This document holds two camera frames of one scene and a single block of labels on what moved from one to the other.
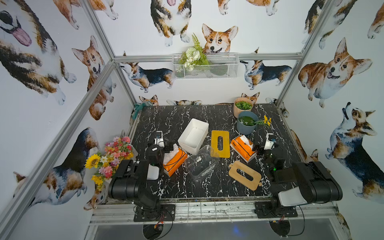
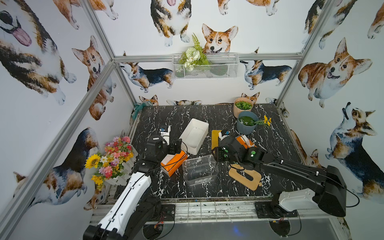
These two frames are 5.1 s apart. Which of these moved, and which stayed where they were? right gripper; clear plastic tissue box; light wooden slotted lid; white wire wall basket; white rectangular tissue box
Moved: clear plastic tissue box; right gripper
Stayed: white rectangular tissue box; white wire wall basket; light wooden slotted lid
